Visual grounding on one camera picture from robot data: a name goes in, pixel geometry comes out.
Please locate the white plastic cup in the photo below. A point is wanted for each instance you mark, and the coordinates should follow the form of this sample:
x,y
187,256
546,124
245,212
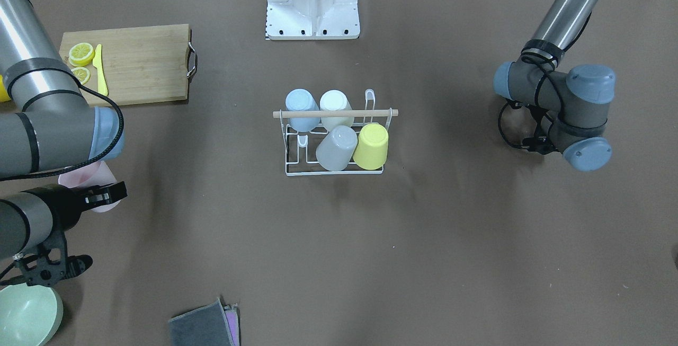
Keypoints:
x,y
335,100

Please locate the wooden cutting board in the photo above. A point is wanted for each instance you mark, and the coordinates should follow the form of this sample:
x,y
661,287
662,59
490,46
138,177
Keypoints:
x,y
143,65

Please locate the mint green bowl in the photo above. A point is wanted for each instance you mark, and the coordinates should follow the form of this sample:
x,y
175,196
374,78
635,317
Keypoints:
x,y
30,315

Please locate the yellow plastic cup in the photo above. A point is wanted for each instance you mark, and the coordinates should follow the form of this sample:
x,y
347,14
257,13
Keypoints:
x,y
372,149

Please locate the lemon half slice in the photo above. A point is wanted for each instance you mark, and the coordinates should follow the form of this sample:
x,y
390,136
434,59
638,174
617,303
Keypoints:
x,y
81,54

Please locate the white wire cup rack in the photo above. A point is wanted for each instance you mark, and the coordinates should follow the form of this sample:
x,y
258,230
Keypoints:
x,y
300,147

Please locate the yellow plastic knife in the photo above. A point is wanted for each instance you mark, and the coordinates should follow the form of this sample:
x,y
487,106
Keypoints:
x,y
97,62

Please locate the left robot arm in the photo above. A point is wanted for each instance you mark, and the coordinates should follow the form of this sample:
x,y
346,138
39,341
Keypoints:
x,y
570,109

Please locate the pink plastic cup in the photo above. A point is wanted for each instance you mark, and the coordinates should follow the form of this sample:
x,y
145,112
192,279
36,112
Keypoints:
x,y
95,174

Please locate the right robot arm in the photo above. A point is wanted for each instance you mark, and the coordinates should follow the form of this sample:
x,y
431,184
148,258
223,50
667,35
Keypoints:
x,y
55,130

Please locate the pink folded cloth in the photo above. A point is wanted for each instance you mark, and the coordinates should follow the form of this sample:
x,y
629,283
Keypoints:
x,y
232,316

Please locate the grey plastic cup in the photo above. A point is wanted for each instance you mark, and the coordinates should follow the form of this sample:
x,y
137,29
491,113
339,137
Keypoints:
x,y
336,150

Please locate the yellow lemon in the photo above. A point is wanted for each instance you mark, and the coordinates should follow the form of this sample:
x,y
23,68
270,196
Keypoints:
x,y
4,94

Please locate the grey folded cloth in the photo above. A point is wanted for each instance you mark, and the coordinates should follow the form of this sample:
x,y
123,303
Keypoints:
x,y
205,325

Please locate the blue plastic cup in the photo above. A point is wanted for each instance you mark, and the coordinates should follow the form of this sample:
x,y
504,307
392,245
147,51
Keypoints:
x,y
302,100

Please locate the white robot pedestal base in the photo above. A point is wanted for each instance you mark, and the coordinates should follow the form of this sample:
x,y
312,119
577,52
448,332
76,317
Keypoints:
x,y
312,20

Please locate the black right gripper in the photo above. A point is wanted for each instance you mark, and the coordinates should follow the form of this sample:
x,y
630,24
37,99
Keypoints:
x,y
68,204

